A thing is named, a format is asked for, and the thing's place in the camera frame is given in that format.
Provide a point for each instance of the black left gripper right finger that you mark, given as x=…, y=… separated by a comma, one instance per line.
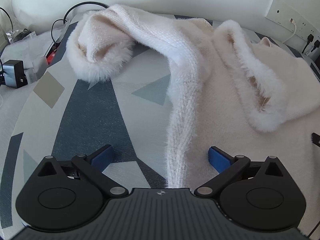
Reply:
x=228, y=167

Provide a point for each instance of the patterned bed sheet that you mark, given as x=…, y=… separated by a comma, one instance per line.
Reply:
x=60, y=115

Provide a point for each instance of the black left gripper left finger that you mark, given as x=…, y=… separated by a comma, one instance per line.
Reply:
x=92, y=167

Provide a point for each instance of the grey power adapter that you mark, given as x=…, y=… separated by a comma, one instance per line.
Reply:
x=12, y=74

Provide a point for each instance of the white fuzzy knit sweater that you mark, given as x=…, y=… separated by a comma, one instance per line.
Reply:
x=244, y=98

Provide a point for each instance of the white wall socket panel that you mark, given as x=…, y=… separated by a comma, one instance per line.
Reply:
x=282, y=14

